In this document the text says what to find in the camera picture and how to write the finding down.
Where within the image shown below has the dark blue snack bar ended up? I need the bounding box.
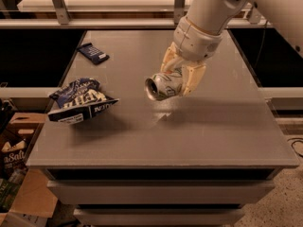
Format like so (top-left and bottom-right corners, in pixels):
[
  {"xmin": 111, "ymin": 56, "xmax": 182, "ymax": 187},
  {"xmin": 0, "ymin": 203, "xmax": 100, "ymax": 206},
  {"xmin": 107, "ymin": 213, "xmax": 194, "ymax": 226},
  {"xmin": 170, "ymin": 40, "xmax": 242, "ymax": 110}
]
[{"xmin": 77, "ymin": 43, "xmax": 110, "ymax": 65}]

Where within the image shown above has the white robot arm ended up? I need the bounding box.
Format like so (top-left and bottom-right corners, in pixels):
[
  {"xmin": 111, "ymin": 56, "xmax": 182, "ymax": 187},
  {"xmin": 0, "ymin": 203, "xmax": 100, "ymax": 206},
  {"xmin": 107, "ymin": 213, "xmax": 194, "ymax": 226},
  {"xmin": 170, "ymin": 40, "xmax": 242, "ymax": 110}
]
[{"xmin": 149, "ymin": 0, "xmax": 303, "ymax": 99}]

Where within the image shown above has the green white 7up can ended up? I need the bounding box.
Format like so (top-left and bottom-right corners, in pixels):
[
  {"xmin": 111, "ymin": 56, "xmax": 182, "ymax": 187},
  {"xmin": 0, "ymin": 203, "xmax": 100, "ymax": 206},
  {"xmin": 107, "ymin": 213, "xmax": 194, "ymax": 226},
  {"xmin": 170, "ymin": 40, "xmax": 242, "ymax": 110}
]
[{"xmin": 145, "ymin": 71, "xmax": 183, "ymax": 101}]

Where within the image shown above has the black cable on floor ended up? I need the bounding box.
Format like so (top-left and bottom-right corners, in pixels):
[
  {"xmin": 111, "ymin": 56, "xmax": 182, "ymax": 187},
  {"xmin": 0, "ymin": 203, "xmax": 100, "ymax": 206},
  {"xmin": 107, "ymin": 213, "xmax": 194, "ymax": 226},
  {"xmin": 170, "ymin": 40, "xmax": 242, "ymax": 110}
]
[{"xmin": 287, "ymin": 137, "xmax": 303, "ymax": 159}]

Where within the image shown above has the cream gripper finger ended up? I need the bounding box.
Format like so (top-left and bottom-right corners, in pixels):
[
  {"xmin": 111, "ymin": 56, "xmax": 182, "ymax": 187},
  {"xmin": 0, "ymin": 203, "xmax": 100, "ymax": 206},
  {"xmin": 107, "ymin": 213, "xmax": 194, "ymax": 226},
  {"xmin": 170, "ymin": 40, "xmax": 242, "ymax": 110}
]
[
  {"xmin": 160, "ymin": 42, "xmax": 185, "ymax": 74},
  {"xmin": 181, "ymin": 61, "xmax": 206, "ymax": 96}
]

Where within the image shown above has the lower grey drawer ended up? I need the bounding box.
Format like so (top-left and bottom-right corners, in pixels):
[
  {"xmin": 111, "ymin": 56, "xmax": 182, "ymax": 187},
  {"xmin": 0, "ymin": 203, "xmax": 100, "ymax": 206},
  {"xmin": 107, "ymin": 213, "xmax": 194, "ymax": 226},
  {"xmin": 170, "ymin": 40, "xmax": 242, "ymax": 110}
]
[{"xmin": 74, "ymin": 209, "xmax": 243, "ymax": 227}]

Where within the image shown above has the sea salt chip bag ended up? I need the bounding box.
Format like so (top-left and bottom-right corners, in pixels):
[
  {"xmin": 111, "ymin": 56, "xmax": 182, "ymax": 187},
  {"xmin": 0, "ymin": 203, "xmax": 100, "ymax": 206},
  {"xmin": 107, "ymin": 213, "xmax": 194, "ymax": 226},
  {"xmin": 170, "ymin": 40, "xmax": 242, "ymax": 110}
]
[{"xmin": 1, "ymin": 141, "xmax": 27, "ymax": 178}]

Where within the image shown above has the green snack package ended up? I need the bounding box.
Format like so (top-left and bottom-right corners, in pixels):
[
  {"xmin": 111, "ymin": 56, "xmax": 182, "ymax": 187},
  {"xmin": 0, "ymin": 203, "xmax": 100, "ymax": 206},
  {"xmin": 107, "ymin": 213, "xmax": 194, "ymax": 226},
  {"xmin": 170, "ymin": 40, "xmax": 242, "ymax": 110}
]
[{"xmin": 0, "ymin": 179, "xmax": 19, "ymax": 213}]

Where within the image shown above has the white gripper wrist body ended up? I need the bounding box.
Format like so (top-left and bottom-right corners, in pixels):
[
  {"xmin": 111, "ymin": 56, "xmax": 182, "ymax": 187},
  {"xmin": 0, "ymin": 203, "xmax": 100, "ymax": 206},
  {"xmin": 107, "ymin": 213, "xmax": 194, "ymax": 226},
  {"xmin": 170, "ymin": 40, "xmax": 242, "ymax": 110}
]
[{"xmin": 173, "ymin": 17, "xmax": 223, "ymax": 61}]

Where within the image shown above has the grey drawer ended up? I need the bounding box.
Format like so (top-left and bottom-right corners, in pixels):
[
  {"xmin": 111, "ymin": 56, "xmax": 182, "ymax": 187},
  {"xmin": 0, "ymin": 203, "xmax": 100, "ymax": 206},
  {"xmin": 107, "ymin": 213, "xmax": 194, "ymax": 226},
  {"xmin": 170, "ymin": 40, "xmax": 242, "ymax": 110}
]
[
  {"xmin": 47, "ymin": 180, "xmax": 275, "ymax": 204},
  {"xmin": 74, "ymin": 209, "xmax": 243, "ymax": 227}
]

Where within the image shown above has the upper grey drawer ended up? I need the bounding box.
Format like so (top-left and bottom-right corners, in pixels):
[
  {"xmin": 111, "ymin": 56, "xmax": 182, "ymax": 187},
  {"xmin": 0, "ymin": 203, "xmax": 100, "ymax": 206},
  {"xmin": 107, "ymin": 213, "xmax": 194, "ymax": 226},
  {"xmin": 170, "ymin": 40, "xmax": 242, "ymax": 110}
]
[{"xmin": 47, "ymin": 180, "xmax": 275, "ymax": 204}]

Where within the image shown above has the blue chip bag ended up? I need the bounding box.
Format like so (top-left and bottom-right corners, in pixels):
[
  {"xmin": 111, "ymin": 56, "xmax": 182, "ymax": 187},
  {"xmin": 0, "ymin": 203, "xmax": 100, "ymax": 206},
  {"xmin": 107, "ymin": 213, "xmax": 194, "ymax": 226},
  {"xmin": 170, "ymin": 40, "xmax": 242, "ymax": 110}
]
[{"xmin": 47, "ymin": 78, "xmax": 118, "ymax": 124}]

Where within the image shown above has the cardboard box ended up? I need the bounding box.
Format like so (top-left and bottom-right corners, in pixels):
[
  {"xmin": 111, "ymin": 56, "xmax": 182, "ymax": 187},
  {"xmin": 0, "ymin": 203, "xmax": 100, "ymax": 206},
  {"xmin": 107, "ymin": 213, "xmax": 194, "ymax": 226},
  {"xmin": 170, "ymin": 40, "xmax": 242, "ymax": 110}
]
[{"xmin": 0, "ymin": 113, "xmax": 58, "ymax": 227}]

